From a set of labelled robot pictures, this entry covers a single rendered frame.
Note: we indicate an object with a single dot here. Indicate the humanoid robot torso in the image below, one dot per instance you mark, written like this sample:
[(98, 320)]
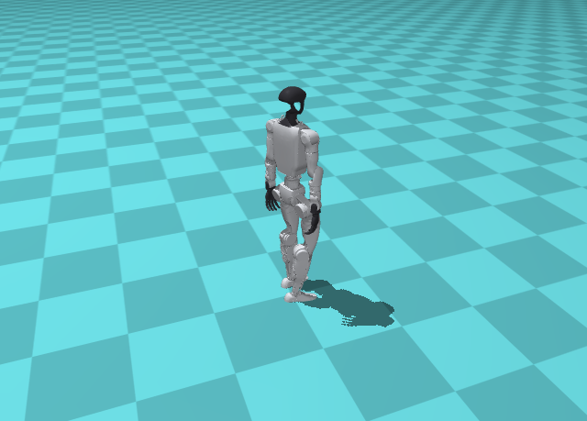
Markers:
[(289, 155)]

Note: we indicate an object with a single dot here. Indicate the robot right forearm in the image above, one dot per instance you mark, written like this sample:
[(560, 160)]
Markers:
[(315, 188)]

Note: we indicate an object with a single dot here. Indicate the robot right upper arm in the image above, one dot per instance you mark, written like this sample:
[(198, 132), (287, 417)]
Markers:
[(310, 140)]

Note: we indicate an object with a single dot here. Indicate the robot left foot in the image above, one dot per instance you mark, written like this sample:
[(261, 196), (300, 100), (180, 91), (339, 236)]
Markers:
[(286, 282)]

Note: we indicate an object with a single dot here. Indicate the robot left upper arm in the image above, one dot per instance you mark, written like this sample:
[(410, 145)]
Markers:
[(269, 142)]

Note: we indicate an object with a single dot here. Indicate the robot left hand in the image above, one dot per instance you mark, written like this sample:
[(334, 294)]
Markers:
[(270, 197)]

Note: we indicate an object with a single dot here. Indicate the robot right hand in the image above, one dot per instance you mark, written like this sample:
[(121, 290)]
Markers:
[(315, 219)]

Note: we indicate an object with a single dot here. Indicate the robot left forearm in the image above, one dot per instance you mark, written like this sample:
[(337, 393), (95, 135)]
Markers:
[(270, 175)]

